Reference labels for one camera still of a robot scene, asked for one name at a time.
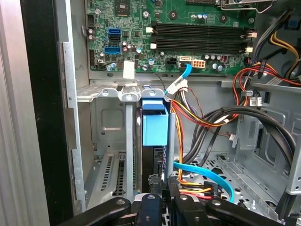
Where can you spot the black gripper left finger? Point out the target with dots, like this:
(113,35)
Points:
(150,212)

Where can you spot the hard disk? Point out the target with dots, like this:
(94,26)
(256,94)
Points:
(155,129)

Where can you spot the white plug connector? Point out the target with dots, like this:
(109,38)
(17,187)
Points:
(178,86)

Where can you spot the open black PC case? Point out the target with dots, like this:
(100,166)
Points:
(44,94)

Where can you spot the black RAM slot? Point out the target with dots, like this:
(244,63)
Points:
(200,25)
(200,49)
(200,42)
(200,32)

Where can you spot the thin metal locking lever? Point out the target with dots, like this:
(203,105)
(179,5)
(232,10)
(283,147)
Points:
(270,6)

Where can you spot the metal socket cover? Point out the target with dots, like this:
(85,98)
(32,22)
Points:
(240,4)

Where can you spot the CPU socket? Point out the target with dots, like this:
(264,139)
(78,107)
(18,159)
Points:
(200,1)

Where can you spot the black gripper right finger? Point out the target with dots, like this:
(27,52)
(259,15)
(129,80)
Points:
(188,212)

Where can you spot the metal disk bay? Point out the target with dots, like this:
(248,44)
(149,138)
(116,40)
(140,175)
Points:
(129,141)

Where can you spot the metal drive cage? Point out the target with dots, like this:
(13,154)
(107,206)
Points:
(294,153)

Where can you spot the white paper tag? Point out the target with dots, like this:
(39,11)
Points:
(128,70)

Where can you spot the green motherboard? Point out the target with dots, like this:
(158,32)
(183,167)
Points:
(131,14)

